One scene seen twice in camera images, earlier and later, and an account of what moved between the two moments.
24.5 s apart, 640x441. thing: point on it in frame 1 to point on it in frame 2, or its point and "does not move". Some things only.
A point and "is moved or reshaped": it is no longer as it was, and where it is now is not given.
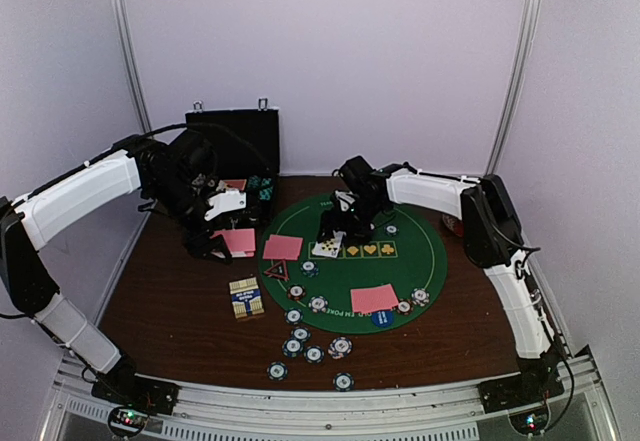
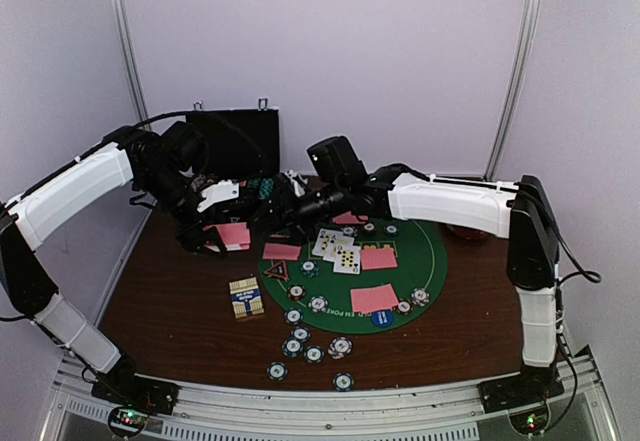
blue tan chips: [420, 296] does not move
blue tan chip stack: [340, 347] does not move
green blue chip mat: [391, 230] does not move
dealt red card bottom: [371, 299] does not move
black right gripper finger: [333, 220] to [285, 196]
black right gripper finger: [358, 233] to [276, 217]
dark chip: [318, 304] does not move
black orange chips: [296, 292] does not move
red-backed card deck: [241, 242] is moved or reshaped
